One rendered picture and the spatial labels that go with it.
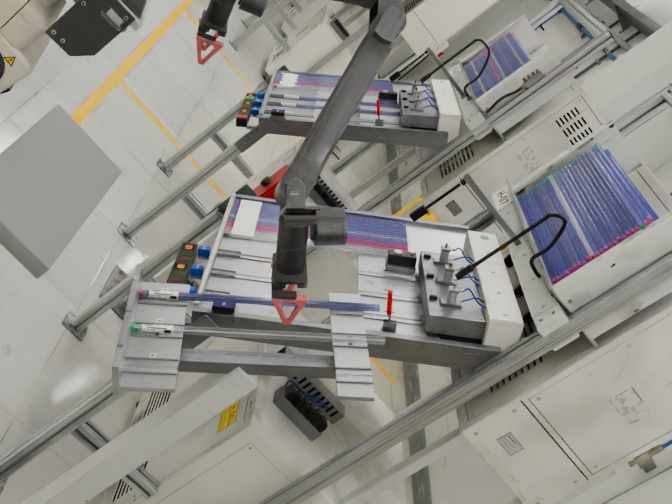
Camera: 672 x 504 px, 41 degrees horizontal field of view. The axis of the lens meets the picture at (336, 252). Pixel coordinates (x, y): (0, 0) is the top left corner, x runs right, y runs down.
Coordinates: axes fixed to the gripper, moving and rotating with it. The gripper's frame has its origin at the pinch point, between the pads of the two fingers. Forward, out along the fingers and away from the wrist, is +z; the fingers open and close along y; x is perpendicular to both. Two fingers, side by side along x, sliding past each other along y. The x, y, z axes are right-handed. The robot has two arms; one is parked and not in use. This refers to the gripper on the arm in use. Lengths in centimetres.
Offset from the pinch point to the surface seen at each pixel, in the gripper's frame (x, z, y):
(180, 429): 20.0, 31.2, -1.8
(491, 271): -54, 16, 42
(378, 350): -23.4, 23.5, 17.9
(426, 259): -39, 18, 50
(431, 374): -106, 217, 251
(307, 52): -35, 110, 484
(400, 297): -31, 23, 39
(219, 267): 14, 21, 47
